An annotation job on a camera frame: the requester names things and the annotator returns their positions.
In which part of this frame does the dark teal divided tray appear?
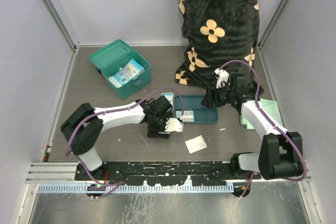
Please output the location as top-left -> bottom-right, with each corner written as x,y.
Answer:
173,95 -> 218,124

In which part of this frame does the aluminium slotted rail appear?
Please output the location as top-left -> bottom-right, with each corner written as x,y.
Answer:
26,163 -> 234,196

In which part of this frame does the black floral plush blanket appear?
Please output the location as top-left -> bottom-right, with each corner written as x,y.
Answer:
175,0 -> 259,88

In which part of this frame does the large blue cotton pack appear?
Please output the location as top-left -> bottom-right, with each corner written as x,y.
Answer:
108,59 -> 145,88

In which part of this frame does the teal medicine kit box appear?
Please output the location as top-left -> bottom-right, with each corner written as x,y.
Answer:
88,39 -> 152,100

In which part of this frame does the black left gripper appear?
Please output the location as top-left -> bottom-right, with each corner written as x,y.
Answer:
147,113 -> 173,138

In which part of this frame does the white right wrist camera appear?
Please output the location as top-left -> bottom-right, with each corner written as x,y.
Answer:
214,68 -> 229,89

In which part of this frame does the light green cloth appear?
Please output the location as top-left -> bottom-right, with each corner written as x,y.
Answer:
242,99 -> 283,126

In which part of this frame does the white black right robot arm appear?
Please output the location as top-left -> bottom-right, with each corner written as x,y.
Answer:
201,70 -> 307,180

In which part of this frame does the white gauze pad stack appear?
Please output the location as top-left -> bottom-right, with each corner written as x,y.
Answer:
175,111 -> 195,122

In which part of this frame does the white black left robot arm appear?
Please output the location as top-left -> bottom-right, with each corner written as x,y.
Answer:
60,95 -> 173,180

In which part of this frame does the teal white sachet packet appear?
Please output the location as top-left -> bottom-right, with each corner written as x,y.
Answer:
162,92 -> 174,104

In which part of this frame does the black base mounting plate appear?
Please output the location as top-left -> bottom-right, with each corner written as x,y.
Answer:
90,161 -> 252,186

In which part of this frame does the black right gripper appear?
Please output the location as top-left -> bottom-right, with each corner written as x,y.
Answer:
201,82 -> 235,109

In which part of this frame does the small white gauze packet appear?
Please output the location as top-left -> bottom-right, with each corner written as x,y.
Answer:
185,135 -> 207,154

